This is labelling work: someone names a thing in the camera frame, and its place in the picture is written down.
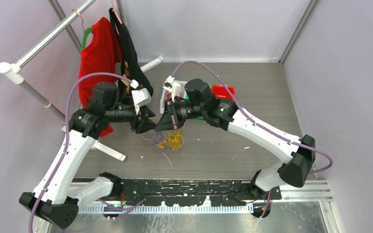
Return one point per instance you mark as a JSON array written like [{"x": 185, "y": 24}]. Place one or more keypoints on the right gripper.
[{"x": 167, "y": 121}]

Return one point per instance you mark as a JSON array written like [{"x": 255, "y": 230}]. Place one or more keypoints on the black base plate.
[{"x": 184, "y": 193}]

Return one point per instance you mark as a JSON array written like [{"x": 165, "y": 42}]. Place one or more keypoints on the black shirt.
[{"x": 129, "y": 62}]

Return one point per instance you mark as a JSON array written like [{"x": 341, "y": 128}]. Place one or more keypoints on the green plastic bin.
[{"x": 210, "y": 87}]

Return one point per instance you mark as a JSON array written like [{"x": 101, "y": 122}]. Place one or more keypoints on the white plastic bin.
[{"x": 162, "y": 101}]

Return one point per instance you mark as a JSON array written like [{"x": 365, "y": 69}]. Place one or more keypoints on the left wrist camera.
[{"x": 141, "y": 95}]

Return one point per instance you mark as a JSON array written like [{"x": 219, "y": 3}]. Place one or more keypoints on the red plastic bin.
[{"x": 221, "y": 93}]

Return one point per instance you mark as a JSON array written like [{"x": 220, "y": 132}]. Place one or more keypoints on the red shirt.
[{"x": 101, "y": 55}]

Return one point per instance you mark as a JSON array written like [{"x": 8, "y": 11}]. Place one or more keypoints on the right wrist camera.
[{"x": 172, "y": 89}]

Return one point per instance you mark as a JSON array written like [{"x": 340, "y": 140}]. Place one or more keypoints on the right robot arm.
[{"x": 195, "y": 99}]

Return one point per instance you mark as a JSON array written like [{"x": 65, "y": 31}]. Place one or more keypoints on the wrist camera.
[
  {"x": 141, "y": 95},
  {"x": 172, "y": 89}
]

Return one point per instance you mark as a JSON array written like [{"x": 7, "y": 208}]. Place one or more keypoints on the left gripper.
[{"x": 144, "y": 124}]

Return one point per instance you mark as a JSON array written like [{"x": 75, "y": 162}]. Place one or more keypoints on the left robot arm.
[{"x": 52, "y": 200}]

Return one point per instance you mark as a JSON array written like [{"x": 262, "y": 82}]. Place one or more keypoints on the green hanger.
[{"x": 86, "y": 34}]

